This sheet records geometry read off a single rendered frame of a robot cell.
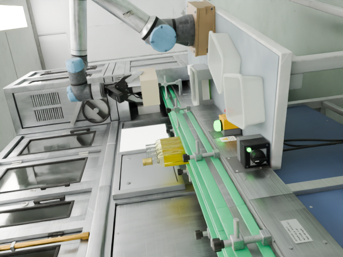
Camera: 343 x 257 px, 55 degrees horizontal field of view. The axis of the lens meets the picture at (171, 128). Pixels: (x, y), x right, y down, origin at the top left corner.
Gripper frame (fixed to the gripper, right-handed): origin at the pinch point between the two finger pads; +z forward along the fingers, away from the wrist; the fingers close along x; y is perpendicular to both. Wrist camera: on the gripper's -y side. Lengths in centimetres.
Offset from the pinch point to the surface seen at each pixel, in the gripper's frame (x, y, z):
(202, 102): 19.1, 16.3, 29.1
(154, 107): 60, 104, 5
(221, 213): 6, -79, 15
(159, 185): 41.6, -20.5, 0.3
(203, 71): 3.0, 18.9, 30.5
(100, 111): 51, 88, -37
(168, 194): 44, -25, 4
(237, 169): 7, -61, 25
